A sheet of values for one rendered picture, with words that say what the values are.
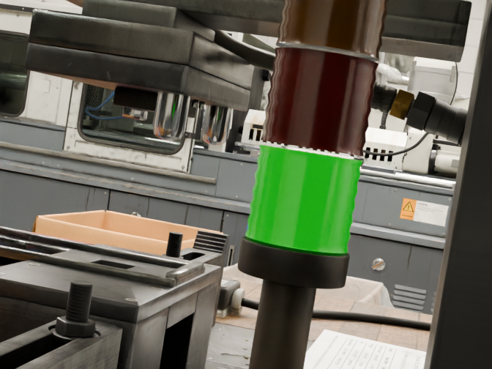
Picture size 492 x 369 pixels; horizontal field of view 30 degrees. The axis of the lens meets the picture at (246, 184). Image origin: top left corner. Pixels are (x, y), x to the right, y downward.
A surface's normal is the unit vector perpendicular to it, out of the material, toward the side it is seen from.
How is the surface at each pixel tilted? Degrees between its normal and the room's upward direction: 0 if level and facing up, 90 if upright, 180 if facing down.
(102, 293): 0
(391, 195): 90
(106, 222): 91
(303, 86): 104
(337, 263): 90
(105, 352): 90
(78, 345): 0
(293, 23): 76
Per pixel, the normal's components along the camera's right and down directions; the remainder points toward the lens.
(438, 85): 0.07, 0.07
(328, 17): -0.17, 0.27
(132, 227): -0.25, 0.06
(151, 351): 0.97, 0.16
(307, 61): -0.33, -0.26
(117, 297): 0.16, -0.99
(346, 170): 0.71, -0.10
